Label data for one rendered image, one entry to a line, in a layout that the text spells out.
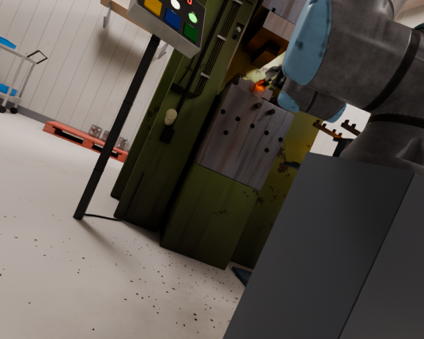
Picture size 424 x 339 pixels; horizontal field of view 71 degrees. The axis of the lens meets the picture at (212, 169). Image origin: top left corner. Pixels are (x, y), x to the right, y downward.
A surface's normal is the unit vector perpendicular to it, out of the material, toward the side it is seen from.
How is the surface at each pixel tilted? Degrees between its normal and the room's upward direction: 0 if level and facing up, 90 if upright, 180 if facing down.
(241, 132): 90
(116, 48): 90
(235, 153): 90
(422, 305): 90
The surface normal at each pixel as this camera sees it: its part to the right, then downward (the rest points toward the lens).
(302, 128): 0.16, 0.09
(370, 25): 0.08, -0.32
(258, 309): -0.84, -0.36
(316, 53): -0.36, 0.51
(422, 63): -0.08, 0.04
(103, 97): 0.36, 0.18
